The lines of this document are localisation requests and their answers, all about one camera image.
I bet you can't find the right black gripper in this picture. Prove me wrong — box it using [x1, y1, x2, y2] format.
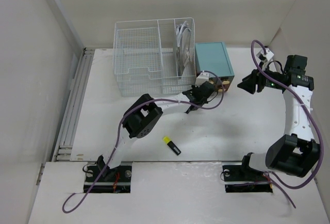
[237, 61, 283, 94]

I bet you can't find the yellow highlighter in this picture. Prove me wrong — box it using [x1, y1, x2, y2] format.
[163, 136, 181, 156]

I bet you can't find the grey setup guide booklet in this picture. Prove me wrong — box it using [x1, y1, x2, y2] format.
[176, 28, 191, 77]

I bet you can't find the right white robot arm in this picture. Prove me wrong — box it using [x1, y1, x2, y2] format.
[238, 52, 321, 180]

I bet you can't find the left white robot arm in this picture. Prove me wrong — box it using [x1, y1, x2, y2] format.
[96, 82, 215, 181]

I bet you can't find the teal wooden drawer box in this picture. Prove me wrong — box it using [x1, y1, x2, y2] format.
[195, 42, 235, 91]

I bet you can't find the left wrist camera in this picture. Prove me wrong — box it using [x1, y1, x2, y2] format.
[195, 71, 209, 87]

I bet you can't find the white wire desk organizer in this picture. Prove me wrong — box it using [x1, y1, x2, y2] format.
[113, 18, 196, 97]

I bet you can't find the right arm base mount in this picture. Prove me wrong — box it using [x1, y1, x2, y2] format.
[220, 163, 273, 193]

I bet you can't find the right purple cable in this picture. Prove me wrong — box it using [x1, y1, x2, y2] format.
[251, 39, 324, 209]

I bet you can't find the aluminium rail frame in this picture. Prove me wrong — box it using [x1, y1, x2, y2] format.
[49, 48, 95, 162]

